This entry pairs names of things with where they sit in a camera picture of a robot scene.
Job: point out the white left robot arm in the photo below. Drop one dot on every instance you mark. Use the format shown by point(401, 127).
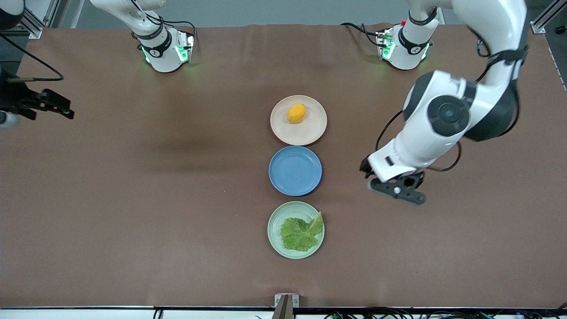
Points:
point(443, 133)

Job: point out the brown table mat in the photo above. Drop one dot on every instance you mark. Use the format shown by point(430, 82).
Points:
point(133, 221)

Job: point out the pink round plate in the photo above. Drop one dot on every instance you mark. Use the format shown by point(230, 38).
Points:
point(305, 130)

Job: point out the aluminium frame profile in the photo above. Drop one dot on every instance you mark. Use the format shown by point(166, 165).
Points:
point(538, 26)
point(33, 26)

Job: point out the green round plate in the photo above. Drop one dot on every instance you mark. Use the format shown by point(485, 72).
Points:
point(273, 230)

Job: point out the blue round plate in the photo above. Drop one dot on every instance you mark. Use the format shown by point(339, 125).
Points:
point(295, 171)

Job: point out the green lettuce leaf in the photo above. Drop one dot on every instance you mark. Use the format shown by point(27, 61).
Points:
point(299, 232)

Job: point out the metal table bracket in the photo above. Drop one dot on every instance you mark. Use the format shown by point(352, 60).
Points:
point(286, 305)

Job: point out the yellow lemon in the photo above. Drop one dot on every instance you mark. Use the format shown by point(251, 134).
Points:
point(297, 113)

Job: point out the silver arm base connector plate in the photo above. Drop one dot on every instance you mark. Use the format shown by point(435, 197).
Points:
point(382, 44)
point(188, 46)

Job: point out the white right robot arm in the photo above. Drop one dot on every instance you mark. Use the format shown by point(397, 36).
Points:
point(161, 53)

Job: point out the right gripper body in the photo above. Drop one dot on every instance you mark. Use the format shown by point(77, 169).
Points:
point(17, 96)

